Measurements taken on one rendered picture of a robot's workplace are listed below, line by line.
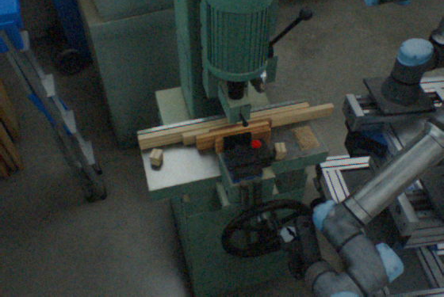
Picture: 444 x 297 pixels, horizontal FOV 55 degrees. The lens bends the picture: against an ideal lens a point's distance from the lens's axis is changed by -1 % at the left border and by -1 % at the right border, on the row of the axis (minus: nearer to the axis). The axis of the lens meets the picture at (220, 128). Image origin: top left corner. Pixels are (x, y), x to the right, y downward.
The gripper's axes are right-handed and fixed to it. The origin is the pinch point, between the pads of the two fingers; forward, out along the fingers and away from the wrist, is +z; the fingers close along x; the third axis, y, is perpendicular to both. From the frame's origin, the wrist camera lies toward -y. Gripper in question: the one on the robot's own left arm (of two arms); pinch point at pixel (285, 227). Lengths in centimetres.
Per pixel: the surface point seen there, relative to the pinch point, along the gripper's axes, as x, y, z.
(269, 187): 0.3, -7.3, 12.4
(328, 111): 32, -21, 34
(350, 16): 162, -36, 243
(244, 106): -1.3, -30.9, 23.0
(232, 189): -11.3, -10.1, 10.8
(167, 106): -21, -26, 67
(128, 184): -46, 29, 131
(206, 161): -15.1, -14.4, 27.2
